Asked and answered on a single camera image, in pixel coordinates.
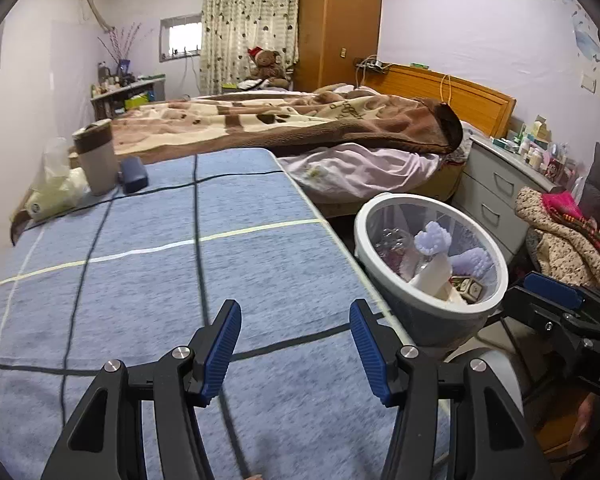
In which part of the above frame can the dark blue case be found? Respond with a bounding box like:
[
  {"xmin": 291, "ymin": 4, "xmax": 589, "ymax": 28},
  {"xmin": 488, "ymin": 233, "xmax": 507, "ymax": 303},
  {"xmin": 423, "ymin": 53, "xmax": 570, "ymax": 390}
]
[{"xmin": 120, "ymin": 156, "xmax": 150, "ymax": 195}]

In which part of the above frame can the cluster of bottles and boxes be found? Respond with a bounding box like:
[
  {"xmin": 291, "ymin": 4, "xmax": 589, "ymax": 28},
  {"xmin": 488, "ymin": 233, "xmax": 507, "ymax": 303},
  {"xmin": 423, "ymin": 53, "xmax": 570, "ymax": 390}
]
[{"xmin": 490, "ymin": 115, "xmax": 581, "ymax": 181}]

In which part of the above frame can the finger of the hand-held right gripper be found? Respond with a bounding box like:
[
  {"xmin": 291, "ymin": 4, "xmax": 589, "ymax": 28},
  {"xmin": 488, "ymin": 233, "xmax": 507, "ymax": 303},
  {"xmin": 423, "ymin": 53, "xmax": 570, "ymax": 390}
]
[
  {"xmin": 522, "ymin": 271, "xmax": 584, "ymax": 312},
  {"xmin": 501, "ymin": 285, "xmax": 582, "ymax": 344}
]

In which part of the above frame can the soft tissue pack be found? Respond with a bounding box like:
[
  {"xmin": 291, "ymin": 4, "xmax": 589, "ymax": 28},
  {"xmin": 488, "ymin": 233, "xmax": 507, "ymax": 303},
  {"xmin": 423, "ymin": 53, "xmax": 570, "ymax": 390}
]
[{"xmin": 22, "ymin": 137, "xmax": 88, "ymax": 221}]

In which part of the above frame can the cluttered side desk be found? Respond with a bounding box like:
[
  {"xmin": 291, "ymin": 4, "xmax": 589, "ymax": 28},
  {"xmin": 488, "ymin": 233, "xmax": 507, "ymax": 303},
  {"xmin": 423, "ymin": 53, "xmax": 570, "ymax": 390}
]
[{"xmin": 90, "ymin": 74, "xmax": 167, "ymax": 118}]

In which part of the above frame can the white waste bin with liner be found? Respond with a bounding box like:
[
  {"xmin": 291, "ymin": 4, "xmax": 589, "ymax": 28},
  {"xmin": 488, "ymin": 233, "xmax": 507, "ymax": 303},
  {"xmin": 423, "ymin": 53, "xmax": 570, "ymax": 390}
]
[{"xmin": 354, "ymin": 192, "xmax": 510, "ymax": 348}]

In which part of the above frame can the magenta plaid cloth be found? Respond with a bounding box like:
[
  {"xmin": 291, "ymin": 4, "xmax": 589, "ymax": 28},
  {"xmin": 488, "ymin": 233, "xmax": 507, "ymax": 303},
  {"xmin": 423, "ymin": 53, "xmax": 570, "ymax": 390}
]
[{"xmin": 540, "ymin": 192, "xmax": 600, "ymax": 256}]

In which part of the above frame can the grey drawer nightstand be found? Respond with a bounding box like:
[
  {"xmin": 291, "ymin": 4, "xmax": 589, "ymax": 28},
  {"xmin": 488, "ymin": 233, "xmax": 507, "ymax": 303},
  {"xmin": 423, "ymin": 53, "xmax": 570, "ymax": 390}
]
[{"xmin": 452, "ymin": 135, "xmax": 566, "ymax": 261}]

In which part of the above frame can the vase with branches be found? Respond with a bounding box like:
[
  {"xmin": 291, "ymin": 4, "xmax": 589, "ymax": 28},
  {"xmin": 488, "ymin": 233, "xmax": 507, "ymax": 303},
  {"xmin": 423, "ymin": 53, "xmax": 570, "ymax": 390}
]
[{"xmin": 97, "ymin": 22, "xmax": 153, "ymax": 76}]

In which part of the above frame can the white paper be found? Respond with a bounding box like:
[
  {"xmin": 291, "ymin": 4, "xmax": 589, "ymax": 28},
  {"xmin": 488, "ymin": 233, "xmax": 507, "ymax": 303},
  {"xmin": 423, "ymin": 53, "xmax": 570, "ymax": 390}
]
[{"xmin": 412, "ymin": 254, "xmax": 453, "ymax": 295}]

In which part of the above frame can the patterned carton box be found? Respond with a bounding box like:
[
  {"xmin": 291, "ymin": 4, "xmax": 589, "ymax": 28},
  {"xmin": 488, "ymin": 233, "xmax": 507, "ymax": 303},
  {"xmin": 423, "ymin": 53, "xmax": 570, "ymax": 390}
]
[{"xmin": 440, "ymin": 275, "xmax": 487, "ymax": 305}]

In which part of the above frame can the pink bedsheet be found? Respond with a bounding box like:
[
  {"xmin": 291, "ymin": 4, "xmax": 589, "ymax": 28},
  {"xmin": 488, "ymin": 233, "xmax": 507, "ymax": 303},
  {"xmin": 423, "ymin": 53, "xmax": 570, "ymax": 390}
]
[{"xmin": 277, "ymin": 142, "xmax": 441, "ymax": 206}]

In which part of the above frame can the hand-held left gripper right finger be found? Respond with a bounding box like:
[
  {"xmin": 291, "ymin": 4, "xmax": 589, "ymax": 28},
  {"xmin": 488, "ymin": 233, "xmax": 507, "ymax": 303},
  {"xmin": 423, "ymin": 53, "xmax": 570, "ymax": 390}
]
[{"xmin": 349, "ymin": 299, "xmax": 556, "ymax": 480}]

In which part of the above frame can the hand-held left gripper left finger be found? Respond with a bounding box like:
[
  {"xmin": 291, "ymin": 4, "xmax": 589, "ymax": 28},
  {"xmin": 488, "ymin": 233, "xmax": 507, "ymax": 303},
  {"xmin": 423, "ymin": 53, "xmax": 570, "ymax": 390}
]
[{"xmin": 40, "ymin": 299, "xmax": 243, "ymax": 480}]

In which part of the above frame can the heart print curtain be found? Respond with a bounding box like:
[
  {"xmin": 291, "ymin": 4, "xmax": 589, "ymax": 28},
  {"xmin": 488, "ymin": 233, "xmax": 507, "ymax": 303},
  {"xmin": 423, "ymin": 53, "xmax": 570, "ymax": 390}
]
[{"xmin": 199, "ymin": 0, "xmax": 301, "ymax": 95}]

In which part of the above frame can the wooden bed headboard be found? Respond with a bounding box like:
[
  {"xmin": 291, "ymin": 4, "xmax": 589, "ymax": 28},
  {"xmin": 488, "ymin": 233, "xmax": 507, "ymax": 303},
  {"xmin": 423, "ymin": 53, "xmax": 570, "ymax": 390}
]
[{"xmin": 375, "ymin": 64, "xmax": 517, "ymax": 138}]

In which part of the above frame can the person's right hand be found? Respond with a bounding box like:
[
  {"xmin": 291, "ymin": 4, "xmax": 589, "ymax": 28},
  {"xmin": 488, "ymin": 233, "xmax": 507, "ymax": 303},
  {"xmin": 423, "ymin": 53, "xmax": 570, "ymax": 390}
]
[{"xmin": 575, "ymin": 392, "xmax": 600, "ymax": 441}]

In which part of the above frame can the small window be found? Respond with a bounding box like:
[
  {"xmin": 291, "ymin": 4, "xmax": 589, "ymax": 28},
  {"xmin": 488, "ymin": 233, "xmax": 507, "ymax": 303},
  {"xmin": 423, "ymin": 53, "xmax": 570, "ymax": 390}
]
[{"xmin": 160, "ymin": 14, "xmax": 203, "ymax": 61}]

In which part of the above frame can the floral padded jacket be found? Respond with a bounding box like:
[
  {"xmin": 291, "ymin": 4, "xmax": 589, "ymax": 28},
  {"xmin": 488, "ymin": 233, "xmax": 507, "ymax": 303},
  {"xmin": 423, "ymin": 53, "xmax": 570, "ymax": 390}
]
[{"xmin": 515, "ymin": 186, "xmax": 600, "ymax": 301}]

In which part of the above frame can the grey tumbler with brown lid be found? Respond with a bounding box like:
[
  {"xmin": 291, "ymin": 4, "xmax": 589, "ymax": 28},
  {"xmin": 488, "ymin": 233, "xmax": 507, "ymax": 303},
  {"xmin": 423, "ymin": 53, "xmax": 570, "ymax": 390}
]
[{"xmin": 72, "ymin": 119, "xmax": 120, "ymax": 196}]

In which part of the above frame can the brown teddy bear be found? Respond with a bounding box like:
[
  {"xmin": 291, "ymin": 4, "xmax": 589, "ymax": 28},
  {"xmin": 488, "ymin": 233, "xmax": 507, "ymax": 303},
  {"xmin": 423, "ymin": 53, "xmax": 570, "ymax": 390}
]
[{"xmin": 242, "ymin": 46, "xmax": 291, "ymax": 88}]

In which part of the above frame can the brown printed blanket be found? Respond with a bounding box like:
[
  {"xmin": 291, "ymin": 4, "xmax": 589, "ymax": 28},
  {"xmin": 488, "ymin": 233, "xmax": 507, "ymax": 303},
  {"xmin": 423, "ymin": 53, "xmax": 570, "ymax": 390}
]
[{"xmin": 87, "ymin": 85, "xmax": 465, "ymax": 163}]

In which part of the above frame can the wooden wardrobe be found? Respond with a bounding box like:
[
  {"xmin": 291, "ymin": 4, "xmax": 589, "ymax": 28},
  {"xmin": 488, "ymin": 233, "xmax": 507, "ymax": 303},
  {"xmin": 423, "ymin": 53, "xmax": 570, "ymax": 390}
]
[{"xmin": 292, "ymin": 0, "xmax": 385, "ymax": 93}]

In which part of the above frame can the blue plaid table cover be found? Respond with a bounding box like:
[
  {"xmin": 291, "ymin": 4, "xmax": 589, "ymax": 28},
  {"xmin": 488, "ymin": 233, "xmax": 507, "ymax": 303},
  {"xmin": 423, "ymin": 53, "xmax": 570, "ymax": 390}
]
[{"xmin": 0, "ymin": 147, "xmax": 451, "ymax": 480}]

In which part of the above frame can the foam fruit net sleeve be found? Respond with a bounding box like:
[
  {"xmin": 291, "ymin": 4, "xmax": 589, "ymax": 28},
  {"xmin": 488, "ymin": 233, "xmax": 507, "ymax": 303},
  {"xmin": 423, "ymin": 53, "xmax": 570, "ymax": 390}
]
[
  {"xmin": 414, "ymin": 221, "xmax": 452, "ymax": 257},
  {"xmin": 449, "ymin": 246, "xmax": 493, "ymax": 277}
]

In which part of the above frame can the clear plastic bottle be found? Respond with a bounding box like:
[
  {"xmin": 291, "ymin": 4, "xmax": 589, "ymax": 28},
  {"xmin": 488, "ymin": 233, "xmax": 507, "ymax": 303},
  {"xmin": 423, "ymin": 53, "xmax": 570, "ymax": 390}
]
[{"xmin": 375, "ymin": 227, "xmax": 421, "ymax": 281}]

